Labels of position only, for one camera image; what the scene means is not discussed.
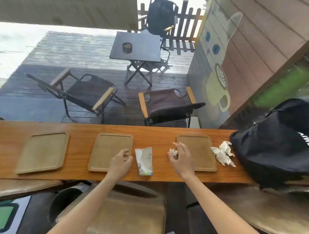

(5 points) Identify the person's right hand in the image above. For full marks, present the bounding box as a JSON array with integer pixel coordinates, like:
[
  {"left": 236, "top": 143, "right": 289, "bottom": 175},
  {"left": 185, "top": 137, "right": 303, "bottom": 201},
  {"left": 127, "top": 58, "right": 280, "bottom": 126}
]
[{"left": 167, "top": 142, "right": 196, "bottom": 180}]

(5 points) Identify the person's left hand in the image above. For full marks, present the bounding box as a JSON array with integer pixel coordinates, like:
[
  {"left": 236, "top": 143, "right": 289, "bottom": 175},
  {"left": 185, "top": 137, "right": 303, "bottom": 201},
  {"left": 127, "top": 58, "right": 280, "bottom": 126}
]
[{"left": 107, "top": 149, "right": 134, "bottom": 180}]

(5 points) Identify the square wooden tray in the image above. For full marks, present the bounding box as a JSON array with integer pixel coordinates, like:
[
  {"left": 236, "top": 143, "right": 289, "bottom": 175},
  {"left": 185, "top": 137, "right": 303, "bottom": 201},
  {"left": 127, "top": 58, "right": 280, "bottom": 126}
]
[
  {"left": 87, "top": 133, "right": 134, "bottom": 173},
  {"left": 176, "top": 135, "right": 218, "bottom": 172},
  {"left": 15, "top": 132, "right": 70, "bottom": 175}
]

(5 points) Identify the crushed white paper cup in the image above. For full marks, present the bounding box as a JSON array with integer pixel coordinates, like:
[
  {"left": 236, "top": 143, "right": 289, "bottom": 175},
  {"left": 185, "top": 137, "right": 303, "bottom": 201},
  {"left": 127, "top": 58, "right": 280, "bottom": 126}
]
[{"left": 135, "top": 147, "right": 154, "bottom": 176}]

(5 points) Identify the round metal trash bin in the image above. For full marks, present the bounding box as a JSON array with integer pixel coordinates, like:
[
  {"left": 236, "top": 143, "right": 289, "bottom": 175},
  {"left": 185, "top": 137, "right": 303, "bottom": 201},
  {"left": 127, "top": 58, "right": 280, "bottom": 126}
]
[{"left": 48, "top": 185, "right": 91, "bottom": 225}]

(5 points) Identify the person's left forearm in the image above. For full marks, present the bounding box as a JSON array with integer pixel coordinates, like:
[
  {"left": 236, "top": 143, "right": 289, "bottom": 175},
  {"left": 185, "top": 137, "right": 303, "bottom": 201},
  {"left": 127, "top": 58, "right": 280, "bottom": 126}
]
[{"left": 47, "top": 173, "right": 127, "bottom": 234}]

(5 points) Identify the person's right forearm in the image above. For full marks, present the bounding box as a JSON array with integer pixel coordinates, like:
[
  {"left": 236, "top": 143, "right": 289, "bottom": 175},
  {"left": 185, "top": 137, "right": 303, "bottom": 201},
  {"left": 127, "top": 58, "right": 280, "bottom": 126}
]
[{"left": 180, "top": 172, "right": 260, "bottom": 234}]

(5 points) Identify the brown folding armchair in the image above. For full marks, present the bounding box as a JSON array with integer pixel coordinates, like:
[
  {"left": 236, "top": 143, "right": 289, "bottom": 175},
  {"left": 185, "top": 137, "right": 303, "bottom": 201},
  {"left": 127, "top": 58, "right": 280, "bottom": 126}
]
[{"left": 138, "top": 86, "right": 206, "bottom": 127}]

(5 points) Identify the black folding armchair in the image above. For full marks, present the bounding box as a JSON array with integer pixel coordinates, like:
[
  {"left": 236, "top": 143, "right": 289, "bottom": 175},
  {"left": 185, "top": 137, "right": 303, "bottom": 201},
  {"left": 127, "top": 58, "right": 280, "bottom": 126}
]
[{"left": 25, "top": 67, "right": 126, "bottom": 125}]

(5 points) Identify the black backpack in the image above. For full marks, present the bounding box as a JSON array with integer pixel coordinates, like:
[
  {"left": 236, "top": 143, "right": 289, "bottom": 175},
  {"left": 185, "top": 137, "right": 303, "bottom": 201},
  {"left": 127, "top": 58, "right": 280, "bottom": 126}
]
[{"left": 229, "top": 97, "right": 309, "bottom": 190}]

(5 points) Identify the black folding outdoor table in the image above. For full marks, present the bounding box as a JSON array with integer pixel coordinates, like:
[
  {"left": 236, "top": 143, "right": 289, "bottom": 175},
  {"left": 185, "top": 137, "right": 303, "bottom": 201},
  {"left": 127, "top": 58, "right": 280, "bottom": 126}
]
[{"left": 109, "top": 31, "right": 162, "bottom": 87}]

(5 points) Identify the colourful cartoon game rug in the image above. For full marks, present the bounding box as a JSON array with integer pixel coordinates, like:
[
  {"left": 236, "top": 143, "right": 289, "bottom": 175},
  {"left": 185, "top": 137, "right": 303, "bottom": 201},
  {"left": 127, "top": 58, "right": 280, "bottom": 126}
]
[{"left": 0, "top": 195, "right": 32, "bottom": 234}]

